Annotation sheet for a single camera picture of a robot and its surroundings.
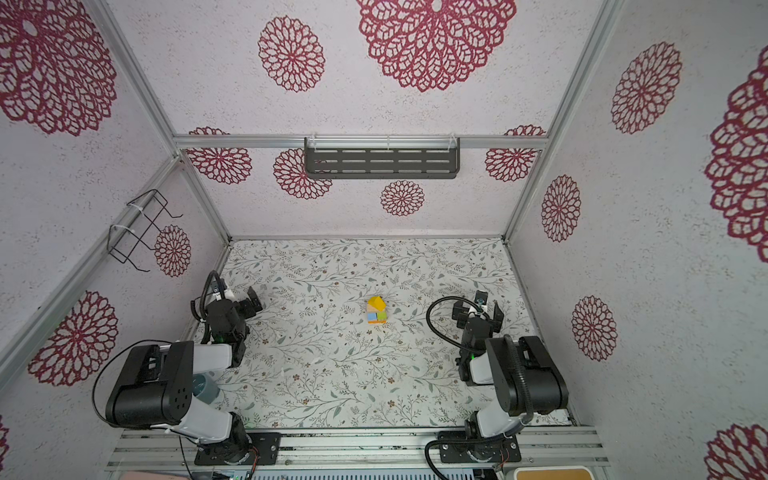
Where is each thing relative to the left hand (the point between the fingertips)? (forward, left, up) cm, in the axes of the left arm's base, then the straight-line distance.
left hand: (237, 298), depth 92 cm
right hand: (-3, -75, +2) cm, 75 cm away
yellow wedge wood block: (-1, -44, -1) cm, 44 cm away
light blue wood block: (-4, -42, -6) cm, 42 cm away
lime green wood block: (-4, -45, -6) cm, 45 cm away
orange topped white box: (-46, -82, -2) cm, 94 cm away
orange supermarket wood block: (-5, -43, -8) cm, 44 cm away
